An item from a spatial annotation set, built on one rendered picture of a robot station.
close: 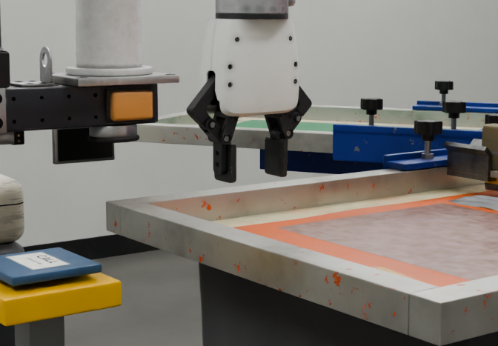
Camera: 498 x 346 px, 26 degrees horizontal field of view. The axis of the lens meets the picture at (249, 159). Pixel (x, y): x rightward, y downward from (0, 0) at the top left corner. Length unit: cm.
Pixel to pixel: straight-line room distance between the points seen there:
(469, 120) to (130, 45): 121
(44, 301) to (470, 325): 42
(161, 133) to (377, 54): 419
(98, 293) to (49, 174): 414
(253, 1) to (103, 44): 50
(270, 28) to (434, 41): 561
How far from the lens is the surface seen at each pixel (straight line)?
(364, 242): 129
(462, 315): 94
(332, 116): 268
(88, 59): 155
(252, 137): 217
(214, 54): 109
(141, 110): 155
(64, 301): 110
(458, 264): 120
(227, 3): 109
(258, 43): 109
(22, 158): 518
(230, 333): 133
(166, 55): 551
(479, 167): 164
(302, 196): 150
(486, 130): 164
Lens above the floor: 123
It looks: 8 degrees down
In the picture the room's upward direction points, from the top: straight up
